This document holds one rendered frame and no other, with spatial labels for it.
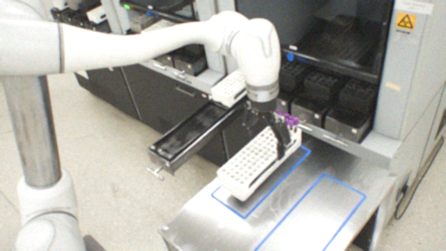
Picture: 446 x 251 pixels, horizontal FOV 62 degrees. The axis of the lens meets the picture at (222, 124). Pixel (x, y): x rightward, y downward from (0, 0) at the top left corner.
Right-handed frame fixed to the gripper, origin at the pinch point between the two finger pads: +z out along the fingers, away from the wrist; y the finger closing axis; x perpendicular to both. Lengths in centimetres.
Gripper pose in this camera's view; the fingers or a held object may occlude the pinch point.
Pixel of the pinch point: (267, 146)
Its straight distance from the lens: 117.4
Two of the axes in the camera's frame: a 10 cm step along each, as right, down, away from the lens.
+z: 1.4, 7.5, 6.5
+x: 6.8, -5.5, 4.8
